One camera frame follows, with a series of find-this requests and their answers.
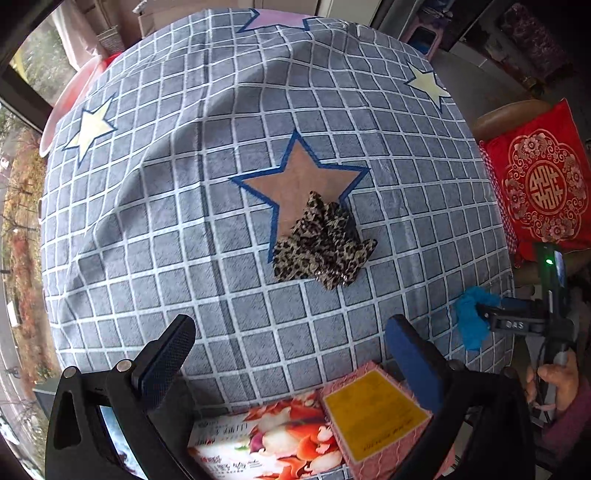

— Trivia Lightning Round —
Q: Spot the red patterned cushion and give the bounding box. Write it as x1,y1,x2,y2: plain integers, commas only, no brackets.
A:
479,99,591,268

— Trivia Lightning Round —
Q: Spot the woven basket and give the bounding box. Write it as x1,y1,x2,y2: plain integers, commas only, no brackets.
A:
95,25,126,55

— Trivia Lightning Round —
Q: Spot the leopard print cloth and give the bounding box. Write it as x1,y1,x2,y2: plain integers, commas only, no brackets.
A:
272,191,379,291

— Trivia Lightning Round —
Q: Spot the grey checked star blanket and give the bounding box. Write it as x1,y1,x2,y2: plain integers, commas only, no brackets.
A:
39,9,515,416

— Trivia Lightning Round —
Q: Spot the wooden chair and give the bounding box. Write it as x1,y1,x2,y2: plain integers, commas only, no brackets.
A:
473,99,591,296

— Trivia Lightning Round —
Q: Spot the pink box with yellow label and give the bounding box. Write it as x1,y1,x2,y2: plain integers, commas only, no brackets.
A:
320,361,435,477

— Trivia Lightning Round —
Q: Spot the teal cloth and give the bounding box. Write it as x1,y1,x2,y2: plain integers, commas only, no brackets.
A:
455,286,502,352

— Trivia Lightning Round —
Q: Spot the pink plastic stool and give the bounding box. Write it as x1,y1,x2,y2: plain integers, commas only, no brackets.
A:
401,18,445,63

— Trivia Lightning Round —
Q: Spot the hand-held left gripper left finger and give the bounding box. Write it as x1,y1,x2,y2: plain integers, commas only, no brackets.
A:
45,315,197,480

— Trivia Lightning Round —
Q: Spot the dark floral cloth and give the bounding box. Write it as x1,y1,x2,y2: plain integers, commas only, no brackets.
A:
498,4,570,85

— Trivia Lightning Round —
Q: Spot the floral printed box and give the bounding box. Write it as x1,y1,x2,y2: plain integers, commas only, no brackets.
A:
187,390,356,480

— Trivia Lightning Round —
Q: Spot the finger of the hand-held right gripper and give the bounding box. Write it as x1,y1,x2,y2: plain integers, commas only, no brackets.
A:
499,296,548,313
478,304,551,334

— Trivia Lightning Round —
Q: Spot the person's right hand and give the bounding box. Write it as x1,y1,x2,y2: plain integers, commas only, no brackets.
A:
525,348,581,416

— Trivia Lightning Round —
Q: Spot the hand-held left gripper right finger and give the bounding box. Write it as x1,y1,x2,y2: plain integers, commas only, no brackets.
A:
386,315,544,480

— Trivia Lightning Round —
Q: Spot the person's right forearm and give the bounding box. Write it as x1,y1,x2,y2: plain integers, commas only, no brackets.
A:
540,406,591,467

